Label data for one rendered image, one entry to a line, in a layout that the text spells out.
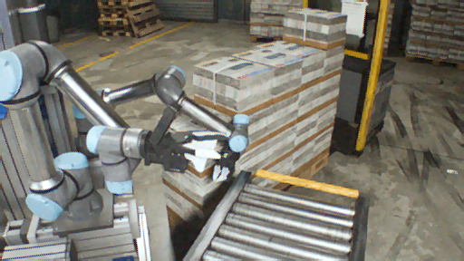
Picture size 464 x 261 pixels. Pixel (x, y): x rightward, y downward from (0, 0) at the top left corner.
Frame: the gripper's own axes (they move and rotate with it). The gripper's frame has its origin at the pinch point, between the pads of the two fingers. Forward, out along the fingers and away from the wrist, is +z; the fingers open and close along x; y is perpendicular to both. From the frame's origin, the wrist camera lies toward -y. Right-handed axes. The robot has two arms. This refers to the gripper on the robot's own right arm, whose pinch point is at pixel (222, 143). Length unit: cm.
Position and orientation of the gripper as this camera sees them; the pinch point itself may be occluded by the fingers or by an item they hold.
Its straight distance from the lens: 80.1
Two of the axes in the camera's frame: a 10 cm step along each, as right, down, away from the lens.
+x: -1.7, 3.5, -9.2
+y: -0.3, 9.3, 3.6
